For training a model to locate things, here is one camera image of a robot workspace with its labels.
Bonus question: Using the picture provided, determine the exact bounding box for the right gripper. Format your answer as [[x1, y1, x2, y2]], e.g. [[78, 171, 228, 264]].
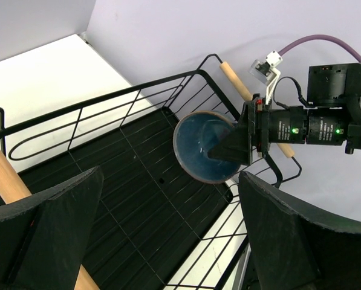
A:
[[207, 98, 270, 165]]

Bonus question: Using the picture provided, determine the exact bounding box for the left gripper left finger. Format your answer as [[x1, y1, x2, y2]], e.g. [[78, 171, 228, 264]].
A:
[[0, 167, 103, 289]]

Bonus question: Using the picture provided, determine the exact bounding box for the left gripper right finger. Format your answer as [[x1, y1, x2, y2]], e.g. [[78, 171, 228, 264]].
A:
[[238, 172, 361, 289]]

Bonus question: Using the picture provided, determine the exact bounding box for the blue ceramic bowl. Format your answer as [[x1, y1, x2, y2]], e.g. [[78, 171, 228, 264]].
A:
[[172, 111, 240, 184]]

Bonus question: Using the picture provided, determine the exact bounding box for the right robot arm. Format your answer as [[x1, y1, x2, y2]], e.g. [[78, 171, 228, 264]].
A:
[[208, 63, 361, 165]]

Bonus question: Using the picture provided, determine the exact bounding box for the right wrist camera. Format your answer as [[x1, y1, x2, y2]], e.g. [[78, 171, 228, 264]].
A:
[[249, 50, 283, 105]]

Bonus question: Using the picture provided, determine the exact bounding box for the black wire dish rack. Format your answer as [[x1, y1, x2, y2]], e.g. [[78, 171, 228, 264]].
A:
[[0, 53, 302, 290]]

